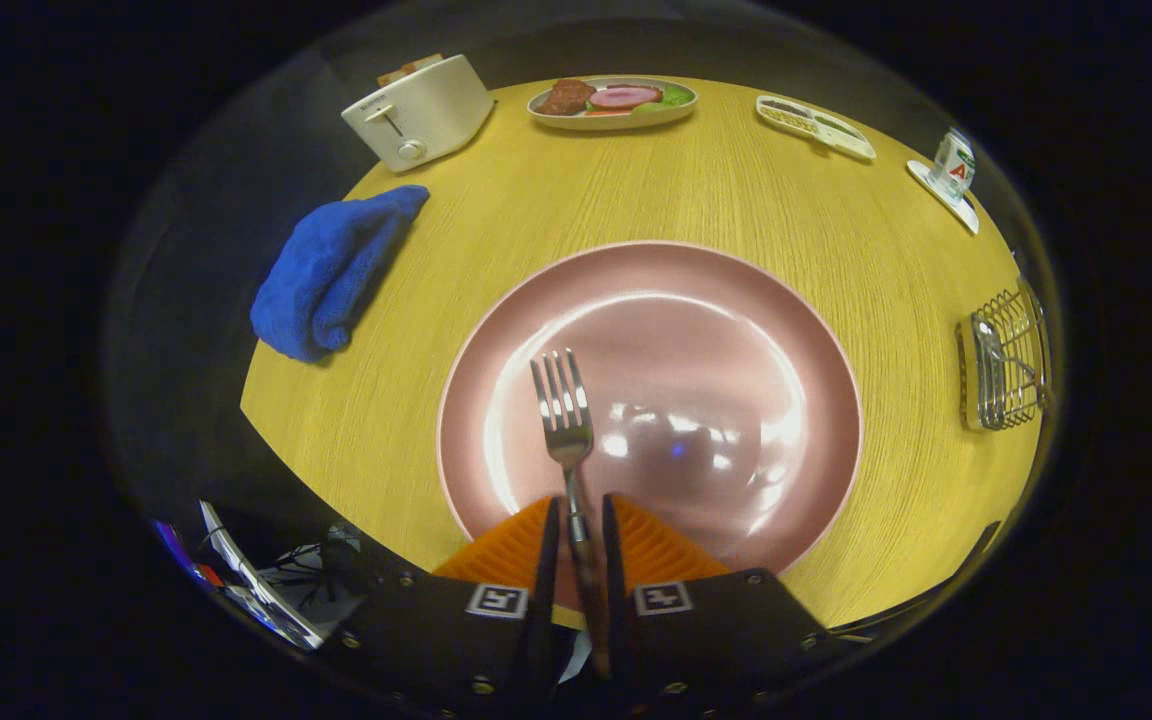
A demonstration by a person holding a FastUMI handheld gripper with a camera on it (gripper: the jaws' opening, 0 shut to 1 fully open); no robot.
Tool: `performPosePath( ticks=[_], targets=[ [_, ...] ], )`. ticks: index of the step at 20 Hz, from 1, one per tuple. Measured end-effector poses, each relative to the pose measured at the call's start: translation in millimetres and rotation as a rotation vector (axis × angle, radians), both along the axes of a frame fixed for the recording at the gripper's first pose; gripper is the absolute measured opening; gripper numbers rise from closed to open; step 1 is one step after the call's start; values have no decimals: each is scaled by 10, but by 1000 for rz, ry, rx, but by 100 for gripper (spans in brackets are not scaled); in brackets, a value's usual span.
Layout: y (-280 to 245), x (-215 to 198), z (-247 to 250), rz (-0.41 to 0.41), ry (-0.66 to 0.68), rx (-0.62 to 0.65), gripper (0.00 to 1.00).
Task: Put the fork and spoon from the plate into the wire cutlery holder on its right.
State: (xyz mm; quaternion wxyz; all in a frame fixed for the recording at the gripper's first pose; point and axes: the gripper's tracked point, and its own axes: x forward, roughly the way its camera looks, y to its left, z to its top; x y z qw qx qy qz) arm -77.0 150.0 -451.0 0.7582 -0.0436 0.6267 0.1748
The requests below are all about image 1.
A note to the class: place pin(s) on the white divided bean dish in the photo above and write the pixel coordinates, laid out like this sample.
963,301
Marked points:
841,140

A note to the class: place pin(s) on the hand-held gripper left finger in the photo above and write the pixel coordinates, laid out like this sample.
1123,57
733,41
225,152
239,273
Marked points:
548,540

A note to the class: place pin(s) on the blue towel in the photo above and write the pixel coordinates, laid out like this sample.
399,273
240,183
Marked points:
326,270

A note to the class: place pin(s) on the toast slices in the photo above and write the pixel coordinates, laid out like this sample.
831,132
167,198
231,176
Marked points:
408,68

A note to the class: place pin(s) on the pink ham slice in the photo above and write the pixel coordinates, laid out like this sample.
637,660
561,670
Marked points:
626,97

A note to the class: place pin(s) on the grey food plate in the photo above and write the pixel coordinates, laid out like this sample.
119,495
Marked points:
616,121

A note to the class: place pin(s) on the phone with colourful screen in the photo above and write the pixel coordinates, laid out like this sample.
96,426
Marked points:
186,555

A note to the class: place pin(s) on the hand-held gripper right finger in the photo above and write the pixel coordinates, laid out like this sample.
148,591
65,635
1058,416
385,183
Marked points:
612,540

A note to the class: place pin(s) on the white flat board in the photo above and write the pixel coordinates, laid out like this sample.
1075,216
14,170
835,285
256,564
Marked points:
266,590

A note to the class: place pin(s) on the green lettuce leaf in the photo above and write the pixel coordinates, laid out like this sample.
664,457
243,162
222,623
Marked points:
678,95

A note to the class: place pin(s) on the white drink bottle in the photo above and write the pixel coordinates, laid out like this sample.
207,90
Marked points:
954,165

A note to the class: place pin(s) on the pink plate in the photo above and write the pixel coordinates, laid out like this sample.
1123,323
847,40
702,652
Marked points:
696,330

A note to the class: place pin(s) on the white toaster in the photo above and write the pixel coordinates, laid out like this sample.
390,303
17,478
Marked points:
436,110

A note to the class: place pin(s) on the white coaster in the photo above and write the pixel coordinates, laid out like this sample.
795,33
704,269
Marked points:
961,212

